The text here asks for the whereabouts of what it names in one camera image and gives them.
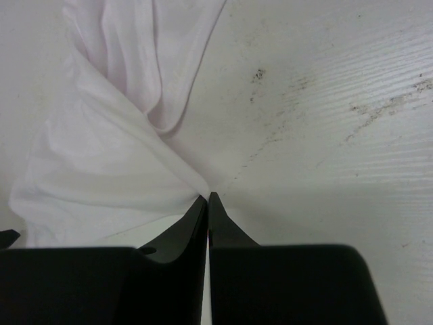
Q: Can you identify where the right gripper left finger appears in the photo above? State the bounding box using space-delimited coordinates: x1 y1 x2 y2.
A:
1 197 207 324

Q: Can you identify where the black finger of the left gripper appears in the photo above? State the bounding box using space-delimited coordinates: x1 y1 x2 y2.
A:
0 230 20 251

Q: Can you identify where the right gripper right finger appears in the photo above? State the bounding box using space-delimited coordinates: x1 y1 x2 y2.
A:
208 193 387 324

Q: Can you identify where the white tank top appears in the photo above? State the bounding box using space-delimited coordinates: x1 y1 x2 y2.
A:
9 1 224 248

